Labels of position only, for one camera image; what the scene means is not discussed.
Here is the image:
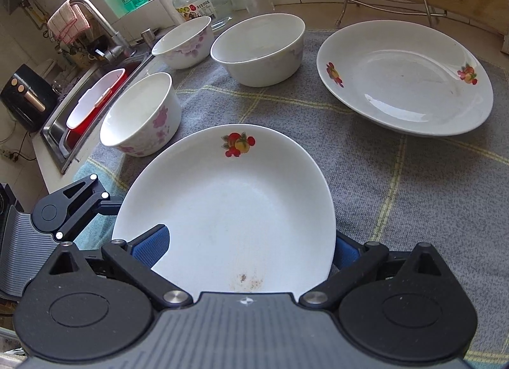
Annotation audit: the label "grey checked cloth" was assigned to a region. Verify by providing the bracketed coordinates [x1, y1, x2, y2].
[73, 29, 509, 358]

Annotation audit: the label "pink checked rag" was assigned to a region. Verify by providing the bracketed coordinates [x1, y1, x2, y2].
[47, 1, 93, 44]

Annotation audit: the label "white bowl pink flowers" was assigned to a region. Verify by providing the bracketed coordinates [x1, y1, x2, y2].
[99, 72, 183, 157]
[151, 16, 213, 70]

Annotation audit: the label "bamboo cutting board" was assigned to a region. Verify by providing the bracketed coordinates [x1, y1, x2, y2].
[272, 0, 509, 48]

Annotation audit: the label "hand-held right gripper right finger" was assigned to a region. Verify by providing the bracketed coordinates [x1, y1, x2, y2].
[299, 232, 454, 311]

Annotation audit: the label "steel sink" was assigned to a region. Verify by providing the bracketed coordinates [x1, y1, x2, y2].
[40, 53, 154, 175]

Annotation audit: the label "white bowl faint flowers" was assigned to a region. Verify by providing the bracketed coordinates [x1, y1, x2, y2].
[210, 13, 306, 87]

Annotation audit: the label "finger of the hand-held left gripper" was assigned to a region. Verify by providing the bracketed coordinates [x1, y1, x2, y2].
[55, 174, 124, 241]

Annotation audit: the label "black appliance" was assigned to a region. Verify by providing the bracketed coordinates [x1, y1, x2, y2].
[0, 63, 58, 133]

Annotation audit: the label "metal faucet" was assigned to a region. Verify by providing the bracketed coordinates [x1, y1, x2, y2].
[59, 0, 136, 62]

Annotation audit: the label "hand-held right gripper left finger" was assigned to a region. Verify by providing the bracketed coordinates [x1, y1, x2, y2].
[48, 224, 192, 311]

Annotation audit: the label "white plate fruit print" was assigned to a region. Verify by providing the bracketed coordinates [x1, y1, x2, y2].
[317, 21, 494, 137]
[111, 124, 338, 295]

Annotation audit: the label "red basin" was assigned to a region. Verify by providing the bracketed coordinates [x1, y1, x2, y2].
[66, 59, 141, 147]

